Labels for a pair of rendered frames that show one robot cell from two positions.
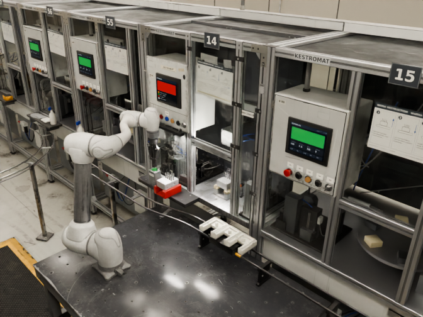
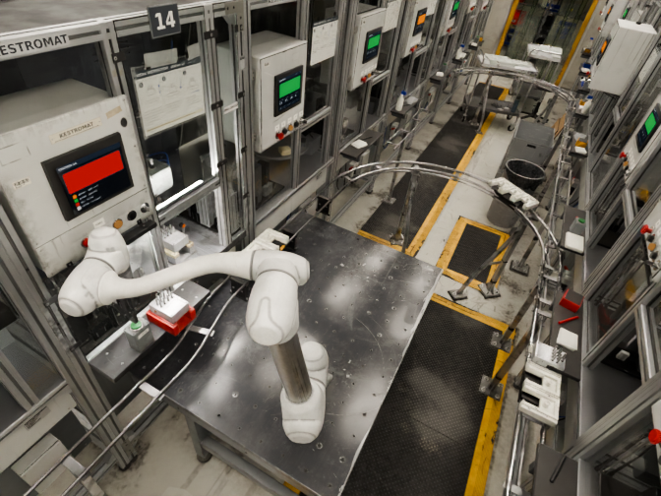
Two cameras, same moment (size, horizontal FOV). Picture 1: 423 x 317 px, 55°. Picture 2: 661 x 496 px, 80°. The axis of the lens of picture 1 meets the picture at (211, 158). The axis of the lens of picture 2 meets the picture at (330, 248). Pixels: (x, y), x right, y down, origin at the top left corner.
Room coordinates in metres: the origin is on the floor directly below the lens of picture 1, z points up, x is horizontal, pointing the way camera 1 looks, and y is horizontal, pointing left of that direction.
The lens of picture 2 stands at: (2.34, 1.51, 2.34)
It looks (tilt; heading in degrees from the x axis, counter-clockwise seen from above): 41 degrees down; 249
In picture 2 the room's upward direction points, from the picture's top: 8 degrees clockwise
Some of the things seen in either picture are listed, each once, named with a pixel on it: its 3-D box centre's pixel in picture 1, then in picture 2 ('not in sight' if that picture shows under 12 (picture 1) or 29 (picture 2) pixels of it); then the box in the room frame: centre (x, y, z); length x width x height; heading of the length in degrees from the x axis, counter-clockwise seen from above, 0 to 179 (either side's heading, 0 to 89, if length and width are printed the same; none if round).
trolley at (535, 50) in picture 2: not in sight; (534, 76); (-3.16, -4.18, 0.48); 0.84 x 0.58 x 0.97; 54
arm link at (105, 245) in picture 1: (107, 244); (309, 365); (2.01, 0.63, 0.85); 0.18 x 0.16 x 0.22; 71
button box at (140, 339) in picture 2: (155, 176); (138, 333); (2.68, 0.41, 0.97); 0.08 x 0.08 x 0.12; 46
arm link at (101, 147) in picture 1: (104, 148); (281, 270); (2.14, 0.62, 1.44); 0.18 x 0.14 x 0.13; 161
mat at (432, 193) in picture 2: not in sight; (459, 137); (-1.18, -3.01, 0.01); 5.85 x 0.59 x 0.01; 46
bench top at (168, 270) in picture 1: (174, 285); (312, 313); (1.88, 0.21, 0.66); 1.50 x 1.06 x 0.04; 46
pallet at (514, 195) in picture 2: not in sight; (511, 195); (0.18, -0.45, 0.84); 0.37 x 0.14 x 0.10; 104
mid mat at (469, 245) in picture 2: not in sight; (475, 251); (-0.01, -0.72, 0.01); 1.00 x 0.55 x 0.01; 46
